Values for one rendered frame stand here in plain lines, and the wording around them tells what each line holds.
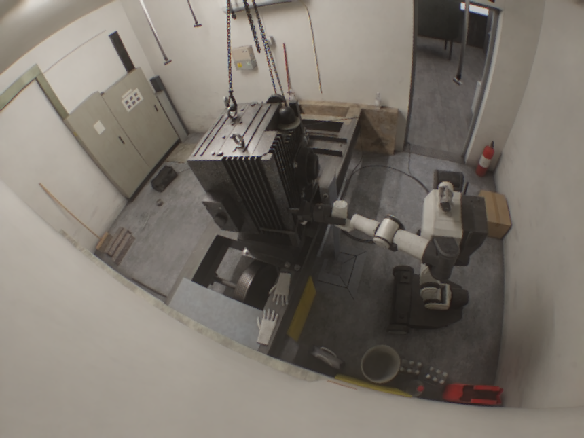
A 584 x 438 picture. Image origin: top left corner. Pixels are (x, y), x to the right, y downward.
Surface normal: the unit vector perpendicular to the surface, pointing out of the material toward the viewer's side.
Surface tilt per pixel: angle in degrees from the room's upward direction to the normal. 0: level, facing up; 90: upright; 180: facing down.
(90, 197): 90
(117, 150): 90
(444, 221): 8
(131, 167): 90
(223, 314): 0
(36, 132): 90
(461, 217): 8
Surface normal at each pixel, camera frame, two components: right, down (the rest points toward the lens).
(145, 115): 0.92, 0.20
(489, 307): -0.18, -0.58
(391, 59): -0.36, 0.79
